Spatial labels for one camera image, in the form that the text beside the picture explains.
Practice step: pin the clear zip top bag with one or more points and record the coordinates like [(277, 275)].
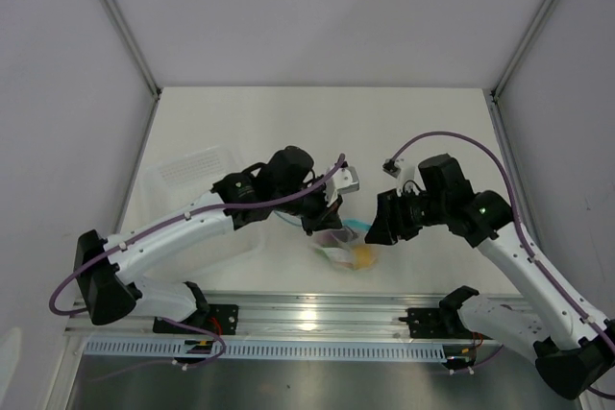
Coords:
[(341, 256)]

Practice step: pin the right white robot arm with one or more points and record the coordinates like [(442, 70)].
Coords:
[(569, 341)]

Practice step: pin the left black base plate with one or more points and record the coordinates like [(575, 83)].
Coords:
[(221, 319)]

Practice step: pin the aluminium mounting rail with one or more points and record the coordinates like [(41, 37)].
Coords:
[(295, 317)]

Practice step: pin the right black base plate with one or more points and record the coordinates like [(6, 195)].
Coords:
[(435, 323)]

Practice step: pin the aluminium frame post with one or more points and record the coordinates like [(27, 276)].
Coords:
[(532, 32), (126, 36)]

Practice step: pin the white slotted cable duct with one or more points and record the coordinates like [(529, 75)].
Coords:
[(272, 350)]

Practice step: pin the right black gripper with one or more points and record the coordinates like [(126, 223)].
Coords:
[(389, 222)]

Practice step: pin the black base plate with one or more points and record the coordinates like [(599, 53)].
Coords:
[(221, 319), (435, 323)]

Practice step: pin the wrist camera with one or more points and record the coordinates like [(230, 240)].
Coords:
[(403, 172), (345, 180)]

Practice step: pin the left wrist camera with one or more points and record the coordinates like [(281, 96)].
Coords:
[(345, 180)]

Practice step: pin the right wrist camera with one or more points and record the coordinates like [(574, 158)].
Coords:
[(403, 172)]

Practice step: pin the left aluminium frame post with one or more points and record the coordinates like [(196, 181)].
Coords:
[(126, 36)]

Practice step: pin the right aluminium frame post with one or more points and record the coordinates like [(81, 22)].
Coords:
[(532, 32)]

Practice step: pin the yellow toy lemon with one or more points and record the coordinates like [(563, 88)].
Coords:
[(365, 256)]

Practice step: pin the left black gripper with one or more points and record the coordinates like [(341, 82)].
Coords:
[(326, 217)]

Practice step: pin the purple toy eggplant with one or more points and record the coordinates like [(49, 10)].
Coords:
[(339, 236)]

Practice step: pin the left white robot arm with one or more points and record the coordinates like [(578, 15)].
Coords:
[(111, 270)]

